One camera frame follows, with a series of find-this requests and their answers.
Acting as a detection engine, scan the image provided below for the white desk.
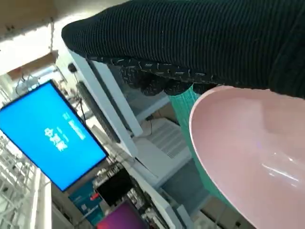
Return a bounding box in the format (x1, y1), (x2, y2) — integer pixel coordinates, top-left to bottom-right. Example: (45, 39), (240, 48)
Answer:
(123, 164), (178, 229)

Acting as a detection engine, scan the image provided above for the white tube scaffold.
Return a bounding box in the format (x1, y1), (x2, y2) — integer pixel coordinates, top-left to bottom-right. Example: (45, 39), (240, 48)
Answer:
(0, 130), (52, 229)

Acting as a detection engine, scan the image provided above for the white cabinet with perforated side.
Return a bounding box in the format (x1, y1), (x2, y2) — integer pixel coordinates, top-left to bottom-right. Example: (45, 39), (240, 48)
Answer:
(132, 118), (210, 215)

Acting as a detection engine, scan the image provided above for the green cutting mat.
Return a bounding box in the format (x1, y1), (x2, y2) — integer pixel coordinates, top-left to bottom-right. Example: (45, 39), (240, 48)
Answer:
(167, 86), (231, 209)

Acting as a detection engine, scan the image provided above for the white cabinet with mesh panels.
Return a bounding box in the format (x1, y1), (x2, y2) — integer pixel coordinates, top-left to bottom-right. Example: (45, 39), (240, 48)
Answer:
(68, 49), (178, 158)

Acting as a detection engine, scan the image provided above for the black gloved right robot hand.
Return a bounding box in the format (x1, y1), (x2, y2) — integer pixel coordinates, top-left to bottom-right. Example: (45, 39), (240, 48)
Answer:
(61, 0), (305, 99)

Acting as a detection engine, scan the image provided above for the black screen monitor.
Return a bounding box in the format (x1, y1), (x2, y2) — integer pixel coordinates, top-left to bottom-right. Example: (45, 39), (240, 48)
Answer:
(96, 168), (134, 208)

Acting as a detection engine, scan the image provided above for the large blue screen monitor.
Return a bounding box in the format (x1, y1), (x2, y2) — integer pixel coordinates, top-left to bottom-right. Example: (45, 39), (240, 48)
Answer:
(0, 80), (109, 193)

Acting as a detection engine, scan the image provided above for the pink bowl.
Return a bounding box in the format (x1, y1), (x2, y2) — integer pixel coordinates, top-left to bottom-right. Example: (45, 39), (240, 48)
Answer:
(189, 85), (305, 229)

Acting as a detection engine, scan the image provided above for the blue poster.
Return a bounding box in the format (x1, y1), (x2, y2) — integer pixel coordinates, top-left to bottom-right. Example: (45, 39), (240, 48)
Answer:
(68, 180), (105, 226)

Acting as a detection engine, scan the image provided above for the purple screen monitor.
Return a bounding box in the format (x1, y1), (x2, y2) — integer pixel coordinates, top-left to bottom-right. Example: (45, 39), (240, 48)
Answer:
(95, 199), (150, 229)

